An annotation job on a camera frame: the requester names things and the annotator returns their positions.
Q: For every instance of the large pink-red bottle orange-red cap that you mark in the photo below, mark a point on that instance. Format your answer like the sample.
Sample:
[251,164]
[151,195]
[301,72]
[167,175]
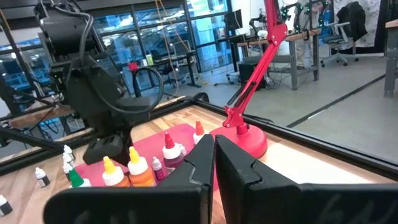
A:
[199,133]

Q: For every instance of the wooden top desk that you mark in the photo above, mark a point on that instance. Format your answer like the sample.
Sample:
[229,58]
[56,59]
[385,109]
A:
[298,35]

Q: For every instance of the large orange bottle yellow cap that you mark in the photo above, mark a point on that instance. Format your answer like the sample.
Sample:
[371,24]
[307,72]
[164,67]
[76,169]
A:
[140,169]

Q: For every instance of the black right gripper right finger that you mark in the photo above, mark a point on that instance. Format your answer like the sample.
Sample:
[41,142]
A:
[245,193]

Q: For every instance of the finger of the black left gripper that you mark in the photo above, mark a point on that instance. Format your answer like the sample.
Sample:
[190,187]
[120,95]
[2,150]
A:
[104,149]
[127,146]

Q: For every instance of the pink translucent plastic bin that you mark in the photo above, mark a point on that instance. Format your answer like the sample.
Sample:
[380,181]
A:
[149,144]

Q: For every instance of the black desk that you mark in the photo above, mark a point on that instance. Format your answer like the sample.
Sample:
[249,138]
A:
[174,57]

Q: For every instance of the large green bottle green cap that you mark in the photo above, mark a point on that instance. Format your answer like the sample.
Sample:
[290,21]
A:
[76,180]

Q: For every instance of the large maroon bottle red cap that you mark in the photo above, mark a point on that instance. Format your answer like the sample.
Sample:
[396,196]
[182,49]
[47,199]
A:
[171,154]

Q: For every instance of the black computer tower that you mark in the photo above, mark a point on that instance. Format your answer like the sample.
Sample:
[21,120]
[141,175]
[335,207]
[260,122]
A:
[252,73]

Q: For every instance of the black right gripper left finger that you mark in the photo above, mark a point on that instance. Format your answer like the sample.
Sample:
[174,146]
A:
[199,161]

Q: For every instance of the person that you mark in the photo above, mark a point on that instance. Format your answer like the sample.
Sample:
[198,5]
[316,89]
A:
[303,46]

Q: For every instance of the office chair with black jacket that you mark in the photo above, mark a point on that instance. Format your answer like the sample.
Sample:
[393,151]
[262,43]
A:
[339,39]

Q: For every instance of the black metal table frame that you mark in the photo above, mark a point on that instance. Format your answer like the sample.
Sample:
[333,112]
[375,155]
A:
[342,148]

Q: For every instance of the small white-capped coloring bottle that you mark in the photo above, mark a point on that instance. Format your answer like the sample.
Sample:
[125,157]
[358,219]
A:
[42,177]
[68,151]
[66,170]
[158,169]
[4,205]
[183,150]

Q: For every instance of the red desk lamp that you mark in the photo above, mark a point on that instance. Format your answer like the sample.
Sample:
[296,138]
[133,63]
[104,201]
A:
[245,140]

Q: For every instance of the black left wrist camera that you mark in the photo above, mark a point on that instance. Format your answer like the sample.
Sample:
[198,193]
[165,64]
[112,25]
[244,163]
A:
[133,109]

